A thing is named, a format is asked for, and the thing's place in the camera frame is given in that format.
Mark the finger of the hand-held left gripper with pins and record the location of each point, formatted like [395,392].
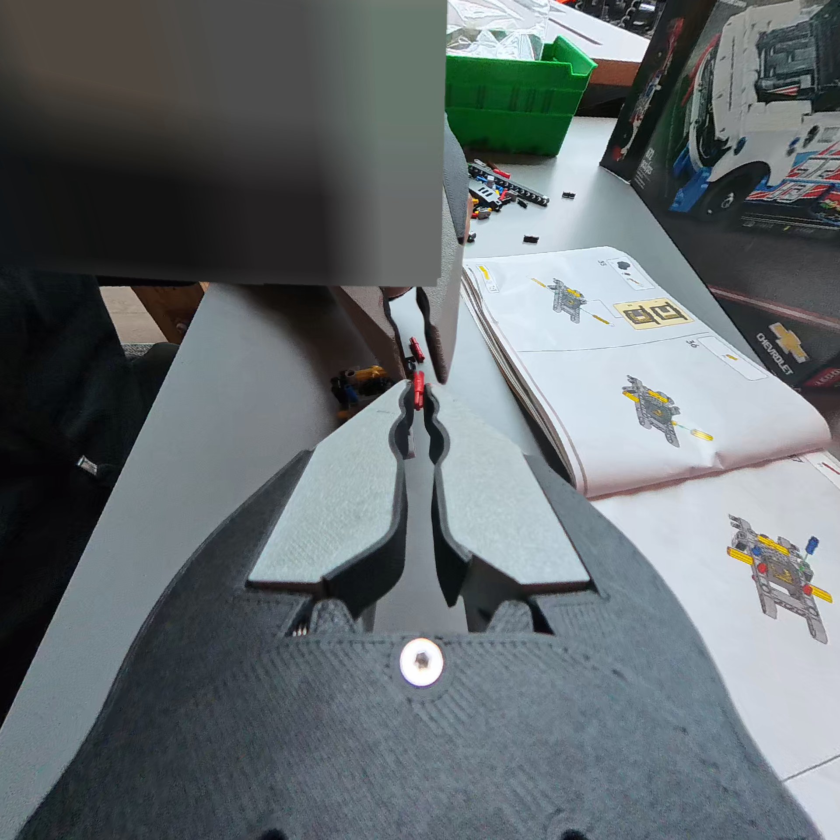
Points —
[446,315]
[371,315]

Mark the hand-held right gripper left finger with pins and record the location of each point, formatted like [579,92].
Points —
[328,518]

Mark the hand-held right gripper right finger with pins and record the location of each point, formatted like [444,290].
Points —
[512,525]

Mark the grey yellow lego assembly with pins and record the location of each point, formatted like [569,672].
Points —
[364,380]

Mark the red lego pin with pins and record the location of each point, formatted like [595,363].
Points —
[417,390]

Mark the pile of loose lego pieces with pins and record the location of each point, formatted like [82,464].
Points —
[499,187]

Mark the open lego instruction booklet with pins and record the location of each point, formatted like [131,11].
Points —
[656,420]

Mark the lego set car box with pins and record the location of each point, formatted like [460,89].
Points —
[754,131]

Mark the green plastic bin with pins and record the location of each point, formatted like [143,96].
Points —
[512,111]

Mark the clear plastic bags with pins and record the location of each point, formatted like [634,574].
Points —
[492,36]

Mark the wooden table leg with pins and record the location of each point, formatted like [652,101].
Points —
[170,308]

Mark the white table with wooden edge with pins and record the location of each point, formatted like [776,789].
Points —
[604,46]

